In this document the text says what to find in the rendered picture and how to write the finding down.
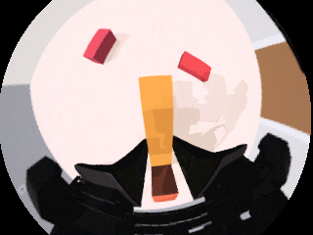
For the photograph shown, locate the orange bar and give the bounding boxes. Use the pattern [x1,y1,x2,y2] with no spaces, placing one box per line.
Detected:
[138,74,179,203]

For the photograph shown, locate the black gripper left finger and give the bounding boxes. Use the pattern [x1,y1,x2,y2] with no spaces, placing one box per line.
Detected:
[74,138,149,208]

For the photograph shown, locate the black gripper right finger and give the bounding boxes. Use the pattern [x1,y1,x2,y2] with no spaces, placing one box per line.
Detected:
[172,136,247,200]

